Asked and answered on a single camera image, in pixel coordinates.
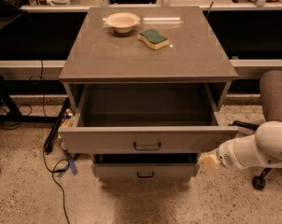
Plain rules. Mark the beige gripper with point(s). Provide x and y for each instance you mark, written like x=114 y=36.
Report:
x=225 y=157

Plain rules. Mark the grey top drawer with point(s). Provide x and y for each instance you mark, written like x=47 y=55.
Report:
x=145 y=118

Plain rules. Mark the grey drawer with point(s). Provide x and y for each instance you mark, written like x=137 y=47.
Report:
x=145 y=166
x=145 y=118

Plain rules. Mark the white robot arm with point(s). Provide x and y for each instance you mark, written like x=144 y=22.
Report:
x=261 y=149

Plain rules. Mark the grey lower drawer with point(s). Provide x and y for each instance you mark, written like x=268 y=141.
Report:
x=145 y=166

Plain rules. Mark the grey drawer cabinet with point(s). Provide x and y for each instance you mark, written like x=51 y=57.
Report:
x=194 y=55

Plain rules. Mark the grey office chair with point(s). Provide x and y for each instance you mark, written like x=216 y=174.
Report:
x=271 y=102

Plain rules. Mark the green yellow sponge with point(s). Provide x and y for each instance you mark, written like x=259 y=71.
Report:
x=153 y=39

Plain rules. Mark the blue tape cross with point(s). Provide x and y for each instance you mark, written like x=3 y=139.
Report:
x=70 y=165

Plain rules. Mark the white paper bowl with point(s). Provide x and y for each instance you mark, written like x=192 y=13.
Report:
x=123 y=22

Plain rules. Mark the black power strip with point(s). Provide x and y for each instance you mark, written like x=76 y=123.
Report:
x=48 y=143

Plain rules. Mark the black table stand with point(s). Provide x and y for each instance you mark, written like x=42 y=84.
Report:
x=14 y=114

